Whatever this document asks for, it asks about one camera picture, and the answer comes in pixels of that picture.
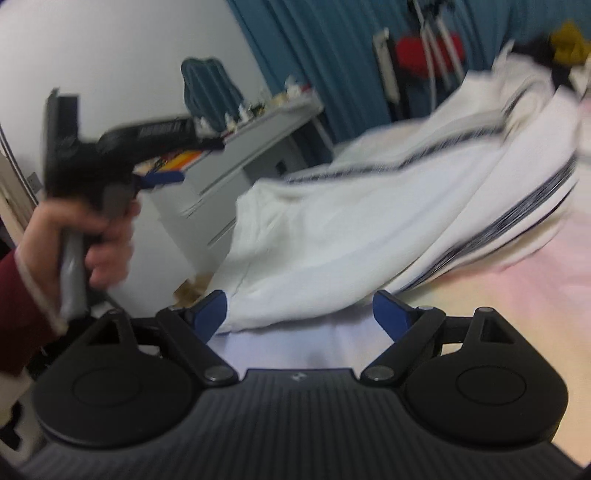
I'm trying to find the white knit sweatpants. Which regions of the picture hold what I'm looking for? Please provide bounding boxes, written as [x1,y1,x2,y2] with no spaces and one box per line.
[211,52,580,333]

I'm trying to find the dark red sleeve forearm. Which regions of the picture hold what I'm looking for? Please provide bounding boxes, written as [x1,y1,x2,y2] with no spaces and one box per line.
[1,250,67,377]

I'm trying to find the red cloth on chair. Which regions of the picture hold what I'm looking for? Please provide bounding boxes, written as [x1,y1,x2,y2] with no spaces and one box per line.
[396,32,466,79]

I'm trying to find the blue curtain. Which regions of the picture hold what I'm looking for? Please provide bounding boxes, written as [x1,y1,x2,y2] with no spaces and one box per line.
[229,1,590,142]

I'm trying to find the pastel tie-dye duvet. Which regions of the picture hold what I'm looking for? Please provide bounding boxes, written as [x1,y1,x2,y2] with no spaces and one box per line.
[209,155,590,465]

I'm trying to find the mustard yellow garment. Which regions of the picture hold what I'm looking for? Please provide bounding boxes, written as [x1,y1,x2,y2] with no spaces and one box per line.
[550,20,591,67]

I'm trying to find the white dressing table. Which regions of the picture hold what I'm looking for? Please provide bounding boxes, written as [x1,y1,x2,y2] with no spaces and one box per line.
[134,90,332,272]

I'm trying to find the garment steamer stand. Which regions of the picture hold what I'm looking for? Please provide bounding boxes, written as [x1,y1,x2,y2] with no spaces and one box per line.
[407,0,465,92]

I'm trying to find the white and black clothes pile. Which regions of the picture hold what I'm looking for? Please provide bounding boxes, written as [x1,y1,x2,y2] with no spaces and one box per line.
[511,37,589,98]

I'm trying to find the wavy blue-framed mirror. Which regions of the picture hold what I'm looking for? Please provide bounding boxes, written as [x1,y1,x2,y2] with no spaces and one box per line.
[180,58,243,133]

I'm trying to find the orange box on desk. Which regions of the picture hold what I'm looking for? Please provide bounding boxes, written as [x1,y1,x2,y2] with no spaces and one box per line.
[147,150,207,173]

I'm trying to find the person's left hand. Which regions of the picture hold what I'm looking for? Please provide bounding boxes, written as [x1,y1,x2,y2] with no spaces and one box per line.
[16,198,140,321]

